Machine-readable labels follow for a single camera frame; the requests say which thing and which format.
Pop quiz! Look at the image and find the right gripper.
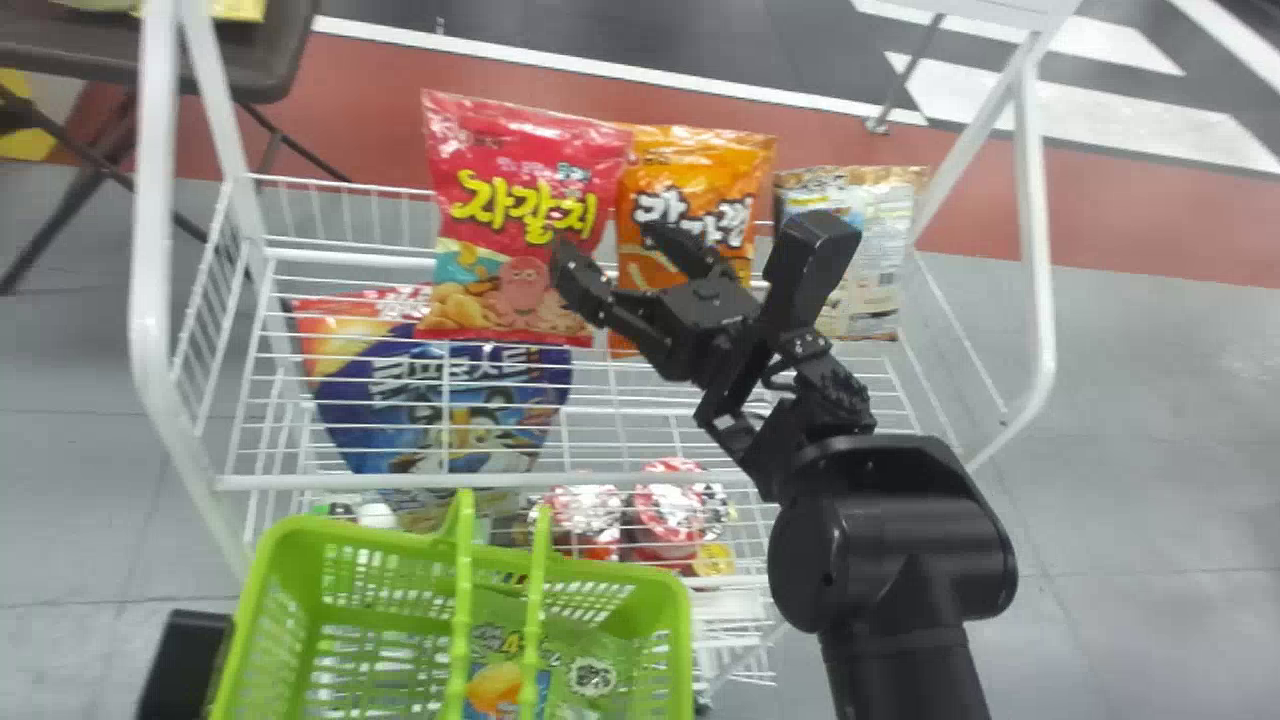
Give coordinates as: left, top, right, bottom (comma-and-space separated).
549, 221, 769, 388

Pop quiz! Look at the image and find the orange snack packet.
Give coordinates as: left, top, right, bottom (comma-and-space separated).
607, 123, 780, 358

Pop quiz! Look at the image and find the red snack packet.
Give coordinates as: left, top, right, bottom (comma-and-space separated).
419, 88, 633, 349

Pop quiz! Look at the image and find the red noodle cup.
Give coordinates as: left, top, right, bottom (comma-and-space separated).
543, 484, 628, 562
628, 482, 713, 573
643, 457, 733, 526

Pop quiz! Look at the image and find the blue cereal bag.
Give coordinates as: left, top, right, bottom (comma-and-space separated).
288, 285, 575, 477

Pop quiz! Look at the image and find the silver snack packet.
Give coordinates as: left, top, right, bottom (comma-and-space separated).
772, 164, 932, 343

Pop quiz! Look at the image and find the green snack packet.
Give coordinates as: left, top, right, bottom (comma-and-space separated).
438, 618, 603, 720

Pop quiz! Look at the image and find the green basket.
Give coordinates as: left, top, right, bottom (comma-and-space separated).
207, 487, 697, 720

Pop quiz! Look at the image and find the dark side table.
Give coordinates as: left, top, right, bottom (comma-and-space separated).
0, 0, 353, 297

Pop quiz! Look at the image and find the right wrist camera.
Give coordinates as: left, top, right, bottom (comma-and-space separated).
694, 209, 864, 428

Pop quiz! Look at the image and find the white wire rack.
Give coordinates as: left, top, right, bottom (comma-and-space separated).
127, 0, 1084, 703

